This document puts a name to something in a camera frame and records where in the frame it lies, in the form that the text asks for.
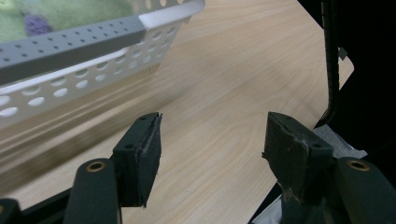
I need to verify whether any white perforated plastic basket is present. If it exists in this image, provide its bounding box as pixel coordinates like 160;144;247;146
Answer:
0;0;206;131

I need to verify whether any black corrugated hose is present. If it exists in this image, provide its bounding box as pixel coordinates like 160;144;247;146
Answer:
314;0;341;129

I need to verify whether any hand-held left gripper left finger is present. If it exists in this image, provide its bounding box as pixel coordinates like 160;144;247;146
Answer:
112;112;163;208

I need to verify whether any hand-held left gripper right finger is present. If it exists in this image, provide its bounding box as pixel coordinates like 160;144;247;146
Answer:
262;111;334;203

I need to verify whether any light green fuzzy sock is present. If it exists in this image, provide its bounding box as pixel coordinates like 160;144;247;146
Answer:
0;0;135;44

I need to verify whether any white cloth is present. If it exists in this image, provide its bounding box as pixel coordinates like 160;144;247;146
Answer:
250;195;285;224

